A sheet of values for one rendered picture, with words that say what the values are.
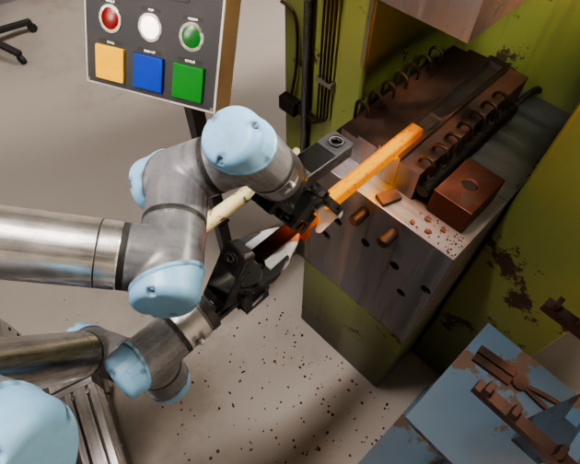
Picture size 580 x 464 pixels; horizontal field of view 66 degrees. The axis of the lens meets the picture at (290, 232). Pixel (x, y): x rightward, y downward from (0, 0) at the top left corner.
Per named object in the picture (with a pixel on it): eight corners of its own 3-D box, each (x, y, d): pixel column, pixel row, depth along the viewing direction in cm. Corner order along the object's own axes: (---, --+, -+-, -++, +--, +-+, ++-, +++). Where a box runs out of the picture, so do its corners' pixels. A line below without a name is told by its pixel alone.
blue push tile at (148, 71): (161, 94, 101) (162, 59, 98) (132, 86, 103) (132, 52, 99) (165, 93, 103) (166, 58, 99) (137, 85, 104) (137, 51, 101)
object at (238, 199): (194, 249, 123) (191, 237, 119) (182, 237, 125) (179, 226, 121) (305, 165, 141) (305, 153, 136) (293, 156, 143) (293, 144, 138)
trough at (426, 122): (399, 163, 88) (400, 158, 87) (377, 149, 90) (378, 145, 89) (508, 70, 105) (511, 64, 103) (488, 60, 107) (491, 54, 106)
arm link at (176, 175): (113, 217, 51) (195, 191, 48) (129, 147, 58) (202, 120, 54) (156, 249, 58) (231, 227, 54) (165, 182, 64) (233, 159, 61)
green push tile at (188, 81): (200, 104, 99) (203, 69, 96) (171, 96, 101) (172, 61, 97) (204, 103, 101) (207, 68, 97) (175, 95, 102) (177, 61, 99)
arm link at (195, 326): (157, 304, 67) (191, 341, 64) (182, 284, 69) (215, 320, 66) (168, 323, 73) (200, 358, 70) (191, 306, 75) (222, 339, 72)
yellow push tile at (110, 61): (122, 84, 103) (123, 50, 100) (95, 76, 105) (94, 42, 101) (127, 83, 105) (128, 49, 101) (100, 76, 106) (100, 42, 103)
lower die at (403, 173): (411, 200, 92) (421, 172, 85) (338, 149, 100) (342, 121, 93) (515, 103, 109) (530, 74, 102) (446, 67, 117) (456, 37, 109)
